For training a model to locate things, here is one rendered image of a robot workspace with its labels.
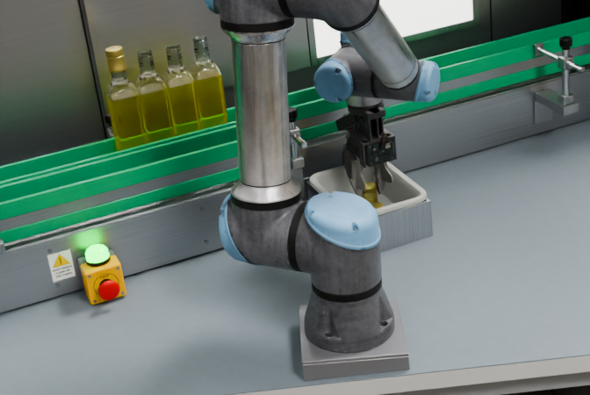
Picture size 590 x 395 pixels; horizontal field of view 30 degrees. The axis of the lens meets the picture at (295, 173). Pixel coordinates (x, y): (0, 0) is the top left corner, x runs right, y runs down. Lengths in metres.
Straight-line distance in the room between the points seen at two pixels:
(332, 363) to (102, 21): 0.88
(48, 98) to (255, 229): 0.71
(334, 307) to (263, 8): 0.49
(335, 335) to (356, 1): 0.54
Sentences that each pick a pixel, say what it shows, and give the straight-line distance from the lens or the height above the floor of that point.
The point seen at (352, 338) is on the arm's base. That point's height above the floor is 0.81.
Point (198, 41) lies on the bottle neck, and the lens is 2.20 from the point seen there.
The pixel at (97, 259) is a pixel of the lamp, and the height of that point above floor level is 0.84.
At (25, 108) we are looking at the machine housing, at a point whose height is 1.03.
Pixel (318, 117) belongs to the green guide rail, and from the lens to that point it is 2.32.
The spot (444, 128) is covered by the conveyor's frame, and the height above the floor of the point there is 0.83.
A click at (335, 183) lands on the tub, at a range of 2.29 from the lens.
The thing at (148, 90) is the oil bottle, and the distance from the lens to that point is 2.18.
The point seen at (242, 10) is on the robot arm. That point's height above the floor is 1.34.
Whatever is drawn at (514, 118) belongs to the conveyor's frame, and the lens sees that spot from 2.54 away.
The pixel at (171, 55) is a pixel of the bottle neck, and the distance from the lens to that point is 2.19.
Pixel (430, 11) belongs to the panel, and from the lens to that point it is 2.56.
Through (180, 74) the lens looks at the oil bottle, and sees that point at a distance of 2.20.
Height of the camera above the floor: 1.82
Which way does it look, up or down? 26 degrees down
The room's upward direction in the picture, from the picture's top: 7 degrees counter-clockwise
